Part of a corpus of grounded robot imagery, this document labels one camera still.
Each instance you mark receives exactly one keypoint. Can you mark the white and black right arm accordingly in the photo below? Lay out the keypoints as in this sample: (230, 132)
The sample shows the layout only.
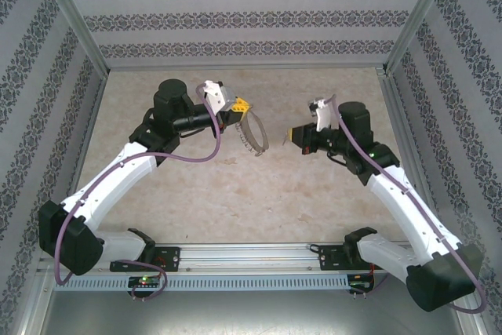
(439, 280)

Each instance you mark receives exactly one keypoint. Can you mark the left circuit board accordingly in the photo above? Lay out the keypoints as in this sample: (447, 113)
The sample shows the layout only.
(145, 281)

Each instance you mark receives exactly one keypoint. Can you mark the aluminium side rail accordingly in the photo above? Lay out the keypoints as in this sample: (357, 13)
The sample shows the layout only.
(80, 154)
(397, 115)

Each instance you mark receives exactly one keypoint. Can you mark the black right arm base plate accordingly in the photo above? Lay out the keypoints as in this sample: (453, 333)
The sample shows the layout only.
(329, 258)

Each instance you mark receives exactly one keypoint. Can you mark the aluminium frame post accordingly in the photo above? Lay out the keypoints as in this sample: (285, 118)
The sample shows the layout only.
(416, 17)
(74, 17)

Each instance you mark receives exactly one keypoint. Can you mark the right circuit board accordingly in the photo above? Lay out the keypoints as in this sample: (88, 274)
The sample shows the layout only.
(361, 282)

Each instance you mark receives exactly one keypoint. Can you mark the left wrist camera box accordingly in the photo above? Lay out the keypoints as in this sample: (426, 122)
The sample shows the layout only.
(215, 95)

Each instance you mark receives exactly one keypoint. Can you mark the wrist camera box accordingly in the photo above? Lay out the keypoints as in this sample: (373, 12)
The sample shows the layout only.
(215, 95)
(324, 117)

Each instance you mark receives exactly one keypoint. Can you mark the grey metal panel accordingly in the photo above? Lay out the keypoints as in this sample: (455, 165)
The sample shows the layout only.
(251, 315)

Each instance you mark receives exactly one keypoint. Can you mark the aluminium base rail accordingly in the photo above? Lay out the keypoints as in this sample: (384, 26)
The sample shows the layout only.
(251, 256)

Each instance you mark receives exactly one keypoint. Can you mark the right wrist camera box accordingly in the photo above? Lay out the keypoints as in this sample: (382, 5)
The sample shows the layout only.
(324, 117)

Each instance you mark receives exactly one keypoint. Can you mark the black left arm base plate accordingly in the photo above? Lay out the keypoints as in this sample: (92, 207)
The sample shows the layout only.
(170, 258)

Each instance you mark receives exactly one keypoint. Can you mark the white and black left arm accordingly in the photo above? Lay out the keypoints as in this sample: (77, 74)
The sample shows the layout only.
(70, 237)

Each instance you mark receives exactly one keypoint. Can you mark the circuit board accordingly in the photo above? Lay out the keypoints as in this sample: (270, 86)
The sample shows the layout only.
(361, 282)
(145, 281)

